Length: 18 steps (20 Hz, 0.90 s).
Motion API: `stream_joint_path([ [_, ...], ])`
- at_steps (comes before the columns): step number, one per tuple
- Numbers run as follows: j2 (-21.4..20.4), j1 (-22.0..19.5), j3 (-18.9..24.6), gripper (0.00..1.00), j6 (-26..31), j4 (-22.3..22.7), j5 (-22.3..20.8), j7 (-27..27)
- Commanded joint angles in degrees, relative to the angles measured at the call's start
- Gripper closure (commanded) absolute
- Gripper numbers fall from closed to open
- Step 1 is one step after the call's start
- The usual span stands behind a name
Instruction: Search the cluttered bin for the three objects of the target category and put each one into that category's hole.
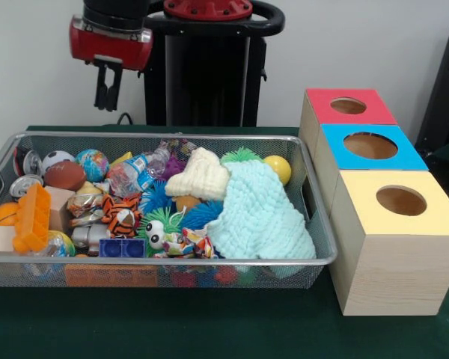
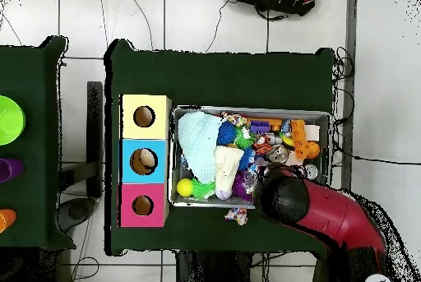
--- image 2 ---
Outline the light blue knitted cloth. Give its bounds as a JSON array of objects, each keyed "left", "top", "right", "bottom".
[{"left": 177, "top": 110, "right": 224, "bottom": 185}]

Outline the wooden box with three holes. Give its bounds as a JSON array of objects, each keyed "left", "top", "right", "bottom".
[{"left": 117, "top": 93, "right": 173, "bottom": 229}]

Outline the green plastic bowl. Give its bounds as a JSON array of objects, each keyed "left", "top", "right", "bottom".
[{"left": 0, "top": 95, "right": 27, "bottom": 147}]

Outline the blue plastic toy brick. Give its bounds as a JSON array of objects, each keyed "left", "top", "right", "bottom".
[{"left": 249, "top": 119, "right": 271, "bottom": 134}]

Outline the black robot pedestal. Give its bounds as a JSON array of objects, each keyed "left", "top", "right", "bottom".
[{"left": 175, "top": 250, "right": 255, "bottom": 282}]

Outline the long orange toy brick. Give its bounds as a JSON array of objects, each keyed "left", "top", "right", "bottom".
[{"left": 290, "top": 119, "right": 311, "bottom": 160}]

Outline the colourful patterned cloth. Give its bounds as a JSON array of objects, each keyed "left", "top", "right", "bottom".
[{"left": 224, "top": 207, "right": 250, "bottom": 227}]

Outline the silver wire mesh bin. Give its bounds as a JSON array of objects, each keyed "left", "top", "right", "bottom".
[{"left": 168, "top": 105, "right": 332, "bottom": 212}]

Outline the cream knitted cloth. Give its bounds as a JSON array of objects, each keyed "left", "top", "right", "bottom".
[{"left": 213, "top": 146, "right": 245, "bottom": 195}]

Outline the yellow ball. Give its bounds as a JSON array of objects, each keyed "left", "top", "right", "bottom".
[{"left": 176, "top": 178, "right": 196, "bottom": 198}]

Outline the orange ball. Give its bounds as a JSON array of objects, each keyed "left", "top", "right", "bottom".
[{"left": 305, "top": 141, "right": 322, "bottom": 160}]

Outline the purple plastic cup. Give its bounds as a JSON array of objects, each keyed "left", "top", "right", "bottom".
[{"left": 0, "top": 158, "right": 25, "bottom": 183}]

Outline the orange plastic cup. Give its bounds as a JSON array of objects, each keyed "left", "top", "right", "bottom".
[{"left": 0, "top": 208, "right": 18, "bottom": 234}]

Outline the dark green table cloth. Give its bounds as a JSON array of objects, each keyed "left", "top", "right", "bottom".
[
  {"left": 104, "top": 38, "right": 337, "bottom": 257},
  {"left": 0, "top": 35, "right": 77, "bottom": 252}
]

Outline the tiger plush toy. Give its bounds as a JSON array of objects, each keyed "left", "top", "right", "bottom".
[{"left": 252, "top": 134, "right": 275, "bottom": 156}]

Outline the purple spiky ball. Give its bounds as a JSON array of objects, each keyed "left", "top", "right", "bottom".
[{"left": 231, "top": 171, "right": 255, "bottom": 202}]

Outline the thick black floor cable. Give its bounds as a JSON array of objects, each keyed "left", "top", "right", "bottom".
[{"left": 331, "top": 141, "right": 421, "bottom": 167}]

